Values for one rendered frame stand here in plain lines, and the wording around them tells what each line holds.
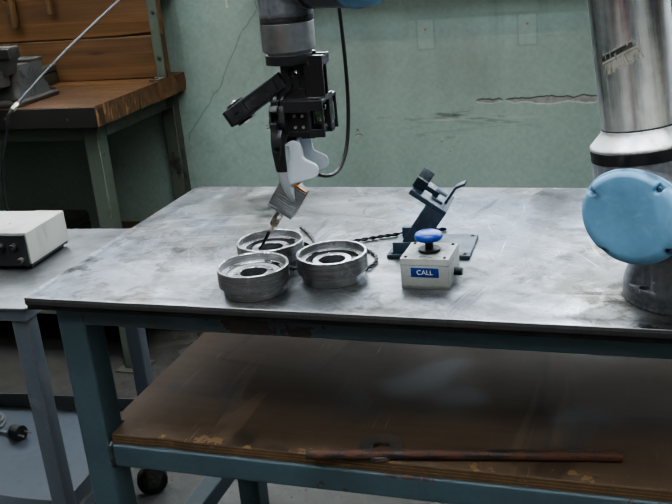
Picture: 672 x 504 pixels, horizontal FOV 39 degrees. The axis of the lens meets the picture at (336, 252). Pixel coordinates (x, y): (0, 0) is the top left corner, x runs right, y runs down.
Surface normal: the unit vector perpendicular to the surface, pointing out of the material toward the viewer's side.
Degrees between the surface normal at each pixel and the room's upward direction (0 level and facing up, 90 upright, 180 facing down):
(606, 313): 0
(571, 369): 0
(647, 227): 97
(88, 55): 90
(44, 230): 90
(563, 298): 0
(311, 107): 90
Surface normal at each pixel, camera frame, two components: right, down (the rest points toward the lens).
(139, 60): -0.32, 0.34
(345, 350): -0.09, -0.94
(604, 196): -0.56, 0.44
